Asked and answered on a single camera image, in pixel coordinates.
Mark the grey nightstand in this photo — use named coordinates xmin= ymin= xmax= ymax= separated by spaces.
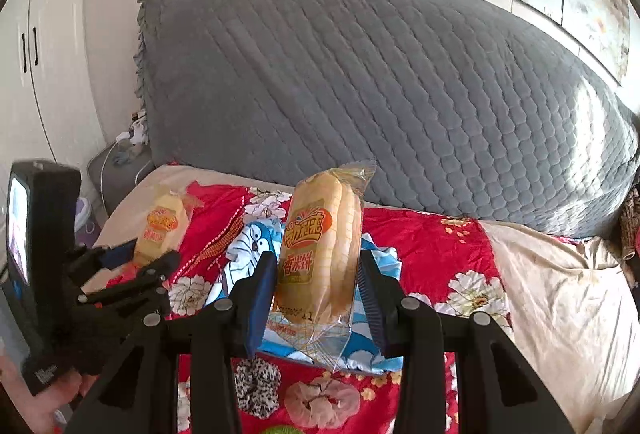
xmin=87 ymin=141 xmax=156 ymax=215

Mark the pink scrunchie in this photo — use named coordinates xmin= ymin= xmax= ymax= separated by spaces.
xmin=285 ymin=376 xmax=362 ymax=428

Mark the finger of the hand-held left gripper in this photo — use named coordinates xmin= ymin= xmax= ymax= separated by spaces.
xmin=64 ymin=241 xmax=138 ymax=287
xmin=75 ymin=250 xmax=182 ymax=330

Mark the beige bed sheet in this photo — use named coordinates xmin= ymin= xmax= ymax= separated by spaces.
xmin=92 ymin=164 xmax=640 ymax=434

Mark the white charger plug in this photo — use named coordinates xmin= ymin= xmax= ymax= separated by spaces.
xmin=114 ymin=111 xmax=149 ymax=147

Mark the red floral blanket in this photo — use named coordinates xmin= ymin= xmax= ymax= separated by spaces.
xmin=100 ymin=179 xmax=516 ymax=434

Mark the blue striped cartoon cloth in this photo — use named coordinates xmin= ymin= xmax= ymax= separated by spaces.
xmin=210 ymin=209 xmax=406 ymax=375

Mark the white wardrobe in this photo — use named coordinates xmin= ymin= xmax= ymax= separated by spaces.
xmin=0 ymin=0 xmax=108 ymax=275

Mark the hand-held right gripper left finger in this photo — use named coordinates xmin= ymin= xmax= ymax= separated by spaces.
xmin=65 ymin=251 xmax=278 ymax=434

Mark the pale purple object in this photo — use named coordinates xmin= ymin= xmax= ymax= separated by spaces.
xmin=74 ymin=196 xmax=98 ymax=235

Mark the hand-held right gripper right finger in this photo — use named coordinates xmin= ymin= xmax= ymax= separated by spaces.
xmin=357 ymin=249 xmax=576 ymax=434

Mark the white charging cable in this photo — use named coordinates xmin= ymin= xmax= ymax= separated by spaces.
xmin=99 ymin=139 xmax=122 ymax=212

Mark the yellow rice cracker packet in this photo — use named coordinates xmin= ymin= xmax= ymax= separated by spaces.
xmin=131 ymin=186 xmax=198 ymax=270
xmin=270 ymin=159 xmax=378 ymax=372

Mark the person's left hand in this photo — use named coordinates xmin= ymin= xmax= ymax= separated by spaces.
xmin=0 ymin=354 xmax=98 ymax=434

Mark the grey quilted sofa cover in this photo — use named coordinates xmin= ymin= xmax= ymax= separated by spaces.
xmin=132 ymin=0 xmax=640 ymax=240

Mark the leopard print scrunchie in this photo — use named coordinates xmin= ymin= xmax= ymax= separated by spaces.
xmin=234 ymin=358 xmax=281 ymax=420

